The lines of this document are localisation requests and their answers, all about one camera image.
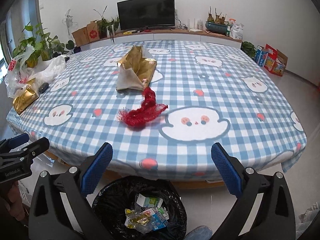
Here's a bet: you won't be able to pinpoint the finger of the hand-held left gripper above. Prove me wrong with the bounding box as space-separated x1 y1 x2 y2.
0 133 30 153
0 137 50 168

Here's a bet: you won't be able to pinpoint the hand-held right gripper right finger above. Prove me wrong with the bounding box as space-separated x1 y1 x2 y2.
211 142 297 240

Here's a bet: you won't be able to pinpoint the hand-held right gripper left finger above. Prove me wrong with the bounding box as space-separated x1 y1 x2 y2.
27 142 113 240

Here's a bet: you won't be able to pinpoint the bin with black liner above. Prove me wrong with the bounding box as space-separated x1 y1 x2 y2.
91 176 188 240

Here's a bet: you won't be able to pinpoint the green white box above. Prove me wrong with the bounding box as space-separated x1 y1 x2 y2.
135 193 160 209

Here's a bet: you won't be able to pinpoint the clear plastic bag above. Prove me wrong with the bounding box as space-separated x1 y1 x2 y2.
124 208 155 233

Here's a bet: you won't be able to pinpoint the blue white milk carton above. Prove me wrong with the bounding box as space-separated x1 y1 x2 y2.
147 207 169 231

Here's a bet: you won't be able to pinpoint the person's left hand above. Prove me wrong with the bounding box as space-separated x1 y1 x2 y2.
0 181 25 220

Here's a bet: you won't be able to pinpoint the small gold foil bag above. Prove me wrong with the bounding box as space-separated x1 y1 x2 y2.
12 79 40 116

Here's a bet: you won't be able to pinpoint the clear bag red print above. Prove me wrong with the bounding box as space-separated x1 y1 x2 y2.
4 55 33 98

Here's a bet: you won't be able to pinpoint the red mesh net bag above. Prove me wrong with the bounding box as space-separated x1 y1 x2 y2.
116 87 168 130

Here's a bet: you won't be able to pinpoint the person's blue trouser leg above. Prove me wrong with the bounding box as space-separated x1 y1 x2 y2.
185 226 213 240

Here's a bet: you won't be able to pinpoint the blue checked tablecloth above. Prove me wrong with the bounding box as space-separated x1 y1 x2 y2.
6 39 307 180

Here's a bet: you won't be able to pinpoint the potted pothos plant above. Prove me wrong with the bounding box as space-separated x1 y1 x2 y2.
14 22 70 68

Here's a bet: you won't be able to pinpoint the grey patterned cloth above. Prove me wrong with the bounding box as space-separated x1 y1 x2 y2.
300 202 320 240

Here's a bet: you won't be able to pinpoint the large gold foil bag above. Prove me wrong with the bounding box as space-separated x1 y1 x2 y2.
116 45 158 92

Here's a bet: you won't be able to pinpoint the open colourful cardboard box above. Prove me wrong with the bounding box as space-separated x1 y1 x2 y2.
265 49 288 77

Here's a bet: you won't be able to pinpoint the blue printed carton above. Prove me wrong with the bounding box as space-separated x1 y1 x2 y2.
255 45 270 67

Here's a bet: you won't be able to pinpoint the small green potted plant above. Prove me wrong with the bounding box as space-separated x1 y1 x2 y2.
241 41 258 59

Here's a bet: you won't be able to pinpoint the red printed carton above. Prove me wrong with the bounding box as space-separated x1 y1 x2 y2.
265 44 278 67

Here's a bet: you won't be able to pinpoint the plain brown cardboard box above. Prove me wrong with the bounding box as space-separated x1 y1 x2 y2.
72 29 89 47

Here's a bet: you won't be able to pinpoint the brown box red flower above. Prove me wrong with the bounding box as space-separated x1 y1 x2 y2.
86 21 100 43

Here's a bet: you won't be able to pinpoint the white bag on cabinet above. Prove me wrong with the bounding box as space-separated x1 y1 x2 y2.
230 23 244 40

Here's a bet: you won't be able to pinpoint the tall leafy potted plant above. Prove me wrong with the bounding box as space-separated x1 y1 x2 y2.
93 5 120 44

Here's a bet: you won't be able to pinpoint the white cabinet wooden top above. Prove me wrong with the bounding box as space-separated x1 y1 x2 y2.
75 27 243 53

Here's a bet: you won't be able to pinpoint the blue planter dry plants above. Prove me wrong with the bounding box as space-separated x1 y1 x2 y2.
205 6 230 35

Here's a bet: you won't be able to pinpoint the white router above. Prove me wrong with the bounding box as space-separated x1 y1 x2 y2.
187 17 203 33

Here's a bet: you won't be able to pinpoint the black curved monitor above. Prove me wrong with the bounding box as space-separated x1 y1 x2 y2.
117 0 175 32

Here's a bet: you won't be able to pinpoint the white wire ornament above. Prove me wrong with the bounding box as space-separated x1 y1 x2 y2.
62 9 77 40

